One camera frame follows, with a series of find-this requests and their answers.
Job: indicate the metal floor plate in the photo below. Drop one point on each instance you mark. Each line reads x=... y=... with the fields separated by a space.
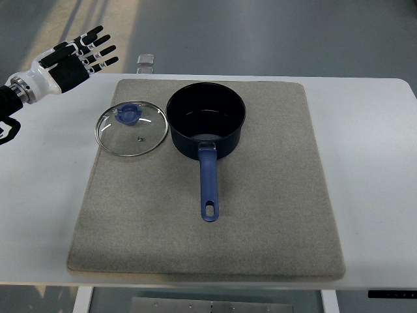
x=145 y=59
x=145 y=70

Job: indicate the white table leg right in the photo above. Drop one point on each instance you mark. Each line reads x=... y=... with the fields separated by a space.
x=329 y=301

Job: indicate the grey felt mat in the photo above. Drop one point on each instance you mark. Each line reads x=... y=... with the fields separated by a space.
x=262 y=213

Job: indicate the white table leg left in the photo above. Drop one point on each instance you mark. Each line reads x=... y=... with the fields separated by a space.
x=83 y=300

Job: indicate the dark blue saucepan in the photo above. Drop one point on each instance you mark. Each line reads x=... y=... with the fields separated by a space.
x=206 y=120

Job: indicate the white table leg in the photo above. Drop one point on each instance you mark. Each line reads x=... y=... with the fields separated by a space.
x=329 y=301
x=83 y=300

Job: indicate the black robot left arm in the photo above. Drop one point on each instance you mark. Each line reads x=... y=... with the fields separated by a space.
x=13 y=97

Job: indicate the glass lid with blue knob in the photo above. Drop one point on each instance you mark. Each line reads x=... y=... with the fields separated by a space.
x=131 y=129

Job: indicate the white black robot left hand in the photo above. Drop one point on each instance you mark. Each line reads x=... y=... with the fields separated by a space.
x=64 y=67

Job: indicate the black table control panel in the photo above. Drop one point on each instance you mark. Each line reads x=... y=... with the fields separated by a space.
x=392 y=294

